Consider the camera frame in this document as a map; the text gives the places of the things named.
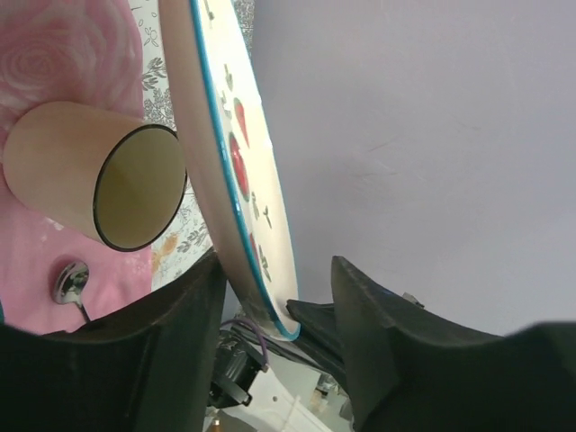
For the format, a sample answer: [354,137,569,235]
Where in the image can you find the silver spoon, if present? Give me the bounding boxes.
[51,261,91,322]

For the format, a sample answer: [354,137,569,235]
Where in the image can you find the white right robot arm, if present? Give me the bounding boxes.
[206,301,347,431]

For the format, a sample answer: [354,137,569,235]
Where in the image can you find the beige enamel mug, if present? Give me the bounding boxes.
[3,102,187,252]

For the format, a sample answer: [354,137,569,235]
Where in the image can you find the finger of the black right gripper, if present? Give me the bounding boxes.
[287,300,347,383]

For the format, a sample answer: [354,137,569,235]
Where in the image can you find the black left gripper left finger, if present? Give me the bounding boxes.
[1,252,226,431]

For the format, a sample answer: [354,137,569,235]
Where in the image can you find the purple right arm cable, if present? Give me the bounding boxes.
[220,317,271,374]

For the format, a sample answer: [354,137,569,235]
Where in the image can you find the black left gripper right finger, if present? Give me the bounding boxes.
[331,256,575,431]

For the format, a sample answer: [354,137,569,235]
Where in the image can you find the pink satin placemat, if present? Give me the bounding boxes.
[1,1,152,334]

